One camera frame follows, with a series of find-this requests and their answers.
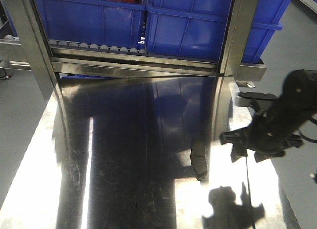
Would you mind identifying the black floor cables with plug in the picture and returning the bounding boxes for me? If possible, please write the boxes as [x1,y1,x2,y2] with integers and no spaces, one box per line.
[0,68,13,80]

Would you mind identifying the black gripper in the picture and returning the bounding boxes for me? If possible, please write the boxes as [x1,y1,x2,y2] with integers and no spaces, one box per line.
[219,91,310,163]

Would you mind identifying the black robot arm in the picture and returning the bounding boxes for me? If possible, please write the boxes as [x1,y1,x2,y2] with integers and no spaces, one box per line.
[220,69,317,162]

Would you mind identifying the stainless steel roller rack frame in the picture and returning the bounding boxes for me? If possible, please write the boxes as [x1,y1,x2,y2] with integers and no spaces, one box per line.
[0,0,267,89]

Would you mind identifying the dark brake pad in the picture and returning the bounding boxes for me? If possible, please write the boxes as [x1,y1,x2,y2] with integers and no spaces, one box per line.
[190,139,208,181]

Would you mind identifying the blue plastic bin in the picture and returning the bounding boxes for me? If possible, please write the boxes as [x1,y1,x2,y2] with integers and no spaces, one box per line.
[4,0,147,50]
[145,0,291,63]

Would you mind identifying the left blue plastic bin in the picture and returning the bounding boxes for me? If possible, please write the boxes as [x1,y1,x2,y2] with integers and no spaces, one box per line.
[4,0,147,50]

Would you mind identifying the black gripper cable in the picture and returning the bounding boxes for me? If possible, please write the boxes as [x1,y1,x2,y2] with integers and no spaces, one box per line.
[244,154,257,229]

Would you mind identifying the right blue plastic bin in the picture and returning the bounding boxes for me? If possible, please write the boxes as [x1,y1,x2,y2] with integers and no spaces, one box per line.
[145,0,291,63]

